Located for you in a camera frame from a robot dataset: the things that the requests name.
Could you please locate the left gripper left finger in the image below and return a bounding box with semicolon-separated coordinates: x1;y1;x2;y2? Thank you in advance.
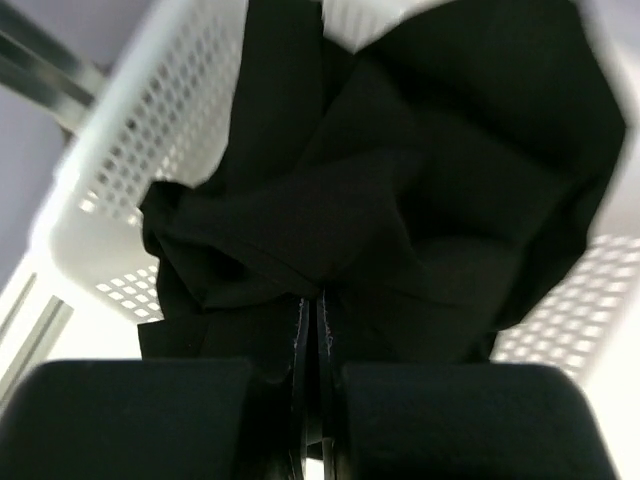
1;298;309;479

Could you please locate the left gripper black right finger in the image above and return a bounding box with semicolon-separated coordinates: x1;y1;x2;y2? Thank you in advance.
315;295;616;479

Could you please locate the black polo shirt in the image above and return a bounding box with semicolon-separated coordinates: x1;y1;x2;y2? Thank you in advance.
139;1;626;363

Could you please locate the white plastic basket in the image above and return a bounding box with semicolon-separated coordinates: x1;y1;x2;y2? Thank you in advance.
31;1;639;391

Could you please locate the left aluminium frame post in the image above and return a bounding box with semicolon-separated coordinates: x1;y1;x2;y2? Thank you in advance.
1;1;106;135

